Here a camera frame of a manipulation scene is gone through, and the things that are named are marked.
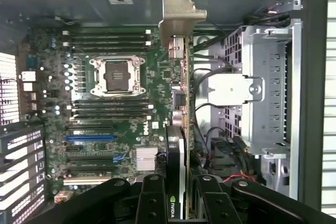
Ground silver chipset heatsink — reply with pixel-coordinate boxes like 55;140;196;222
135;147;155;172

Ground white expansion slot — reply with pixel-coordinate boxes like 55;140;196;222
62;176;112;186

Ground green Dell motherboard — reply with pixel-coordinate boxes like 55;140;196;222
15;24;195;204

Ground silver disk bay tray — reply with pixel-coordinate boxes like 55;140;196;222
253;153;300;201

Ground blue expansion slot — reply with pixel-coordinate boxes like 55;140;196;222
65;135;116;142

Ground silver CPU socket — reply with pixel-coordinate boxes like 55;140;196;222
89;56;146;98

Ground silver perforated drive cage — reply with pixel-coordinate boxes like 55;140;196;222
207;23;302;156

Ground open dark grey PC case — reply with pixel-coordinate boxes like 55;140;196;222
0;0;329;224

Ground white power connector yellow wires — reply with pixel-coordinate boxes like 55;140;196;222
53;190;72;204

